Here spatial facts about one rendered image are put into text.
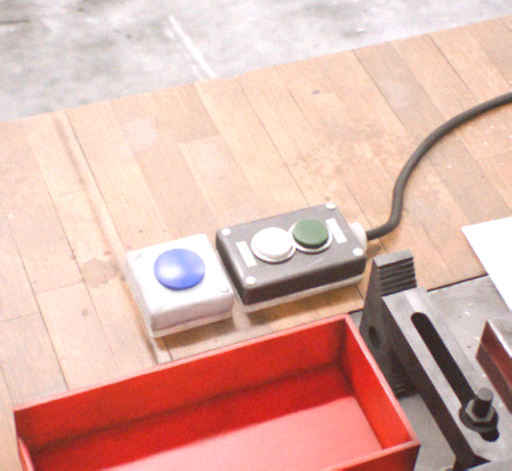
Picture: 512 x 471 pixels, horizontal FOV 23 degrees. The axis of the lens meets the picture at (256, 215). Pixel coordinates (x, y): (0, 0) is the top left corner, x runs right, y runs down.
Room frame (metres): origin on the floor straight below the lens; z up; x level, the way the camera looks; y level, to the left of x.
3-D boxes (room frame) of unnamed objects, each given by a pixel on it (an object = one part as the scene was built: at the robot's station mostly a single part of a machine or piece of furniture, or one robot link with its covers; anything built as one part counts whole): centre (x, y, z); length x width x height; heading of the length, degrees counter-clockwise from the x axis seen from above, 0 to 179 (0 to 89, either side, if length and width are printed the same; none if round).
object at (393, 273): (0.60, -0.12, 0.95); 0.06 x 0.03 x 0.09; 26
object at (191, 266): (0.65, 0.06, 0.93); 0.04 x 0.04 x 0.02
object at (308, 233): (0.69, -0.04, 0.93); 0.03 x 0.03 x 0.02
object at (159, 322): (0.65, 0.06, 0.90); 0.07 x 0.07 x 0.06; 26
